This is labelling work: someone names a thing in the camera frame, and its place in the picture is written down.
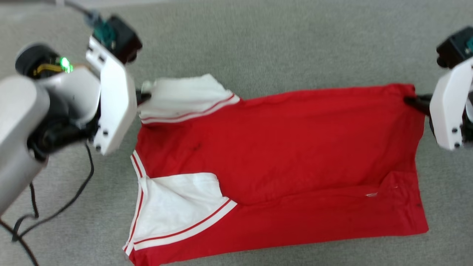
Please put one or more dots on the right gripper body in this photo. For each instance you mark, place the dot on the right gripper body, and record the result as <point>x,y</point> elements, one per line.
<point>467,118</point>

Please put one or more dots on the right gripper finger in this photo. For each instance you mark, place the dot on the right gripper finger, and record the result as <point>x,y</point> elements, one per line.
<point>419,103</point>

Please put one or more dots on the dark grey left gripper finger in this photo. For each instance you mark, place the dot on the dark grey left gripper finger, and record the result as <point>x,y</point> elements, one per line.
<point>142,97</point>

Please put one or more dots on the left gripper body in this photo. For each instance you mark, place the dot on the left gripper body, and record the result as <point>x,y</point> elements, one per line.
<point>70,96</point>

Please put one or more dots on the red and white shirt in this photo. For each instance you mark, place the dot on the red and white shirt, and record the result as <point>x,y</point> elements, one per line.
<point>277,147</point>

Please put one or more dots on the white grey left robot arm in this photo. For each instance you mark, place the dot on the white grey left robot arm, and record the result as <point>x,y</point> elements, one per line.
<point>14,129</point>

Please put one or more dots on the grey fabric sofa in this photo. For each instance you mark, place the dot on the grey fabric sofa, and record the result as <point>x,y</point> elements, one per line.
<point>258,44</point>

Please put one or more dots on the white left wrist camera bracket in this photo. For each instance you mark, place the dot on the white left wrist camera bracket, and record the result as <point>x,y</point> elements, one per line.
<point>112,96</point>

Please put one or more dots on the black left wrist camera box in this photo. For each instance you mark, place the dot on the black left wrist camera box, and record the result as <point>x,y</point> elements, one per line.
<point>120,38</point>

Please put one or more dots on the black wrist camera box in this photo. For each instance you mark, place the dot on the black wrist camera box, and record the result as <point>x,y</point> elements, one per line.
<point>120,38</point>
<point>454,46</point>

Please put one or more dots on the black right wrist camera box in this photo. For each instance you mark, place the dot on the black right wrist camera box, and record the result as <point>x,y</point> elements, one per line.
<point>454,46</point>

